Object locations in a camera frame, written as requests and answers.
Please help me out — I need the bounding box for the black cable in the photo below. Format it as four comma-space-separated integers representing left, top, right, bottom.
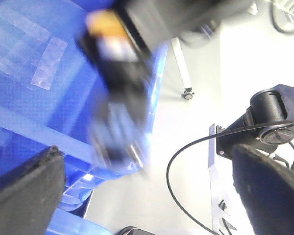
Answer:
166, 118, 294, 235

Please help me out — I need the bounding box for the yellow mushroom push button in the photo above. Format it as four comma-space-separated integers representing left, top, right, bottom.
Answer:
77, 10, 152, 174

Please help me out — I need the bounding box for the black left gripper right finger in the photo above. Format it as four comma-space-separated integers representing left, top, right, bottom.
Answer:
231, 144, 294, 235

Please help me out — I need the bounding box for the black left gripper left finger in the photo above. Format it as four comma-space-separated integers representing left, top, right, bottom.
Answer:
0, 145, 65, 235

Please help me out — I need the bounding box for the lower right blue bin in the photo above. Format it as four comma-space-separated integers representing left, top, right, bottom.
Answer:
45, 209, 112, 235

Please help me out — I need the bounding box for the blue target bin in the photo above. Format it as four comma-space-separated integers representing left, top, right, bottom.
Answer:
0, 0, 168, 211

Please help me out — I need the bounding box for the caster wheel leg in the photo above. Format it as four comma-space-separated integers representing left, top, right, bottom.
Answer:
171, 37, 195, 100

